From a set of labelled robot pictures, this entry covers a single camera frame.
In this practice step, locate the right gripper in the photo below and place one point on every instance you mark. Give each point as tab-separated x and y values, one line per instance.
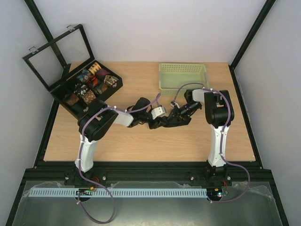
177	115

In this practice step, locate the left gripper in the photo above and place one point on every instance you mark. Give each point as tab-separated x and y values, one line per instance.
156	124

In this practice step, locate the black necktie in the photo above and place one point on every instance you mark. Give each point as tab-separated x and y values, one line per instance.
174	122

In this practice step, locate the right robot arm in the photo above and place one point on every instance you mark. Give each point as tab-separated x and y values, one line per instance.
219	114

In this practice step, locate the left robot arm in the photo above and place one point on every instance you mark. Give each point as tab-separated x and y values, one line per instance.
99	117

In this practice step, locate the green plastic basket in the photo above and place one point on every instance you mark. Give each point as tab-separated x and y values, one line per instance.
173	75

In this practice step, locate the brown beige rolled tie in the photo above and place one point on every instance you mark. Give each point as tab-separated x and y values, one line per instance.
110	81

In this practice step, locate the olive brown rolled tie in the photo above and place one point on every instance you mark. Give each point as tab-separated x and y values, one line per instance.
100	88

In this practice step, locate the brown dotted rolled tie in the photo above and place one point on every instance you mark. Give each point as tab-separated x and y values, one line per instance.
89	97

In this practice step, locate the dark red rolled tie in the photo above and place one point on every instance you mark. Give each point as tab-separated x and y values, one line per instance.
100	74

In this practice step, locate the black tie storage box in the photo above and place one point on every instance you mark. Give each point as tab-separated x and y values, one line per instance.
67	86

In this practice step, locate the orange striped rolled tie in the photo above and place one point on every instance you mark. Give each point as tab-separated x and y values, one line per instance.
92	81

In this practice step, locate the tan patterned rolled tie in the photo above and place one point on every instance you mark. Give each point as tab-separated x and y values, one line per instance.
94	68

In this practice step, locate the black white rolled tie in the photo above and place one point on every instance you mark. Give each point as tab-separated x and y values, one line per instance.
81	89

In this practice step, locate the blue patterned rolled tie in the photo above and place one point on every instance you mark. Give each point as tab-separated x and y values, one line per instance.
85	76

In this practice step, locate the rust brown rolled tie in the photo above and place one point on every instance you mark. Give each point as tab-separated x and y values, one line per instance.
71	99

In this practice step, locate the glass box lid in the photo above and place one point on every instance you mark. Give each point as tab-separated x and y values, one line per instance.
74	46

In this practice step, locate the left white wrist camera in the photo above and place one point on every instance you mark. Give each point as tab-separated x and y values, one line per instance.
158	112

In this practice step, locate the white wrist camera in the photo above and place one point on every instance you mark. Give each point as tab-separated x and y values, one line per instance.
158	112
174	104

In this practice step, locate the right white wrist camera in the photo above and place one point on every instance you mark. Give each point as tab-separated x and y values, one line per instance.
174	104

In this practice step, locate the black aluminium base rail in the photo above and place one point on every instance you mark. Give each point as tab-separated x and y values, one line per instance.
191	173

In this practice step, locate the white slotted cable duct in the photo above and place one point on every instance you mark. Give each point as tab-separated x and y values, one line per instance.
120	192

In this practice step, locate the right black frame post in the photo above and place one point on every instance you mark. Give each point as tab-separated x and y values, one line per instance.
252	32

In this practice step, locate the black frame post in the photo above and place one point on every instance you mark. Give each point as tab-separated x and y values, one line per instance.
45	30
252	32

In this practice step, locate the left black frame post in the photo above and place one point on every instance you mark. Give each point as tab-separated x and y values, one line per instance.
45	30

